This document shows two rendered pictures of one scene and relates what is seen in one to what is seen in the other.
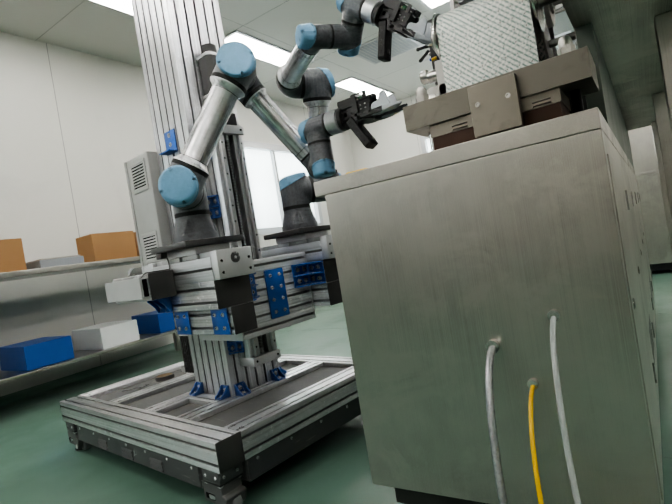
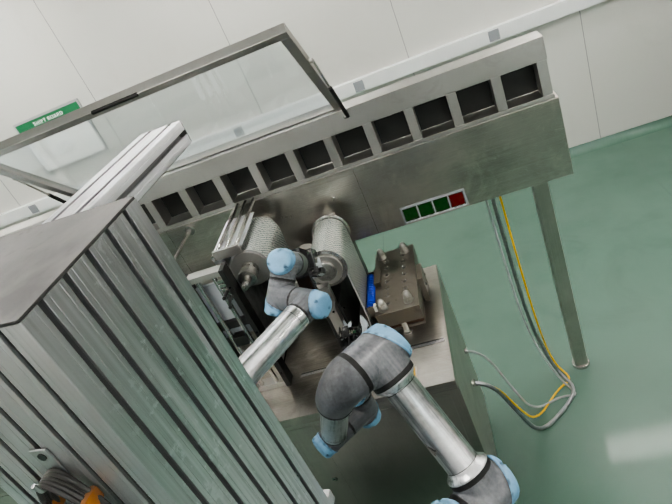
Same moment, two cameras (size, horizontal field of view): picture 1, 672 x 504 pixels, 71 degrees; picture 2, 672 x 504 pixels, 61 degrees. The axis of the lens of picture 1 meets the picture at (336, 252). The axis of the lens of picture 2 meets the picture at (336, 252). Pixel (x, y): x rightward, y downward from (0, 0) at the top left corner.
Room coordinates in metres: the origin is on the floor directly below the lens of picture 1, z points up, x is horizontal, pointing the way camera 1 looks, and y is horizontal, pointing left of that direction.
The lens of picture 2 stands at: (1.80, 1.25, 2.23)
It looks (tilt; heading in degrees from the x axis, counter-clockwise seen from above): 29 degrees down; 252
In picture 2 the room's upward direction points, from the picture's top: 25 degrees counter-clockwise
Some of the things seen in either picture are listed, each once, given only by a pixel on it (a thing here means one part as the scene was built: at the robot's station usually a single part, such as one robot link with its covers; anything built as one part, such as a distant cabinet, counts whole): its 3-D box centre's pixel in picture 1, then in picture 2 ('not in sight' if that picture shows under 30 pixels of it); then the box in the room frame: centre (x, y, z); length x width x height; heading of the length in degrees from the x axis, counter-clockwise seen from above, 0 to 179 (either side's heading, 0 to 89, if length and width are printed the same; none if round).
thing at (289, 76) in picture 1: (297, 64); (260, 356); (1.71, 0.03, 1.40); 0.49 x 0.11 x 0.12; 21
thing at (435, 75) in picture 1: (443, 115); (337, 322); (1.39, -0.38, 1.05); 0.06 x 0.05 x 0.31; 56
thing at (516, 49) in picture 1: (490, 77); (360, 279); (1.21, -0.46, 1.09); 0.23 x 0.01 x 0.18; 56
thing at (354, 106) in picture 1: (357, 111); (353, 345); (1.44, -0.14, 1.12); 0.12 x 0.08 x 0.09; 56
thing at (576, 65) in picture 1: (496, 99); (397, 283); (1.09, -0.43, 1.00); 0.40 x 0.16 x 0.06; 56
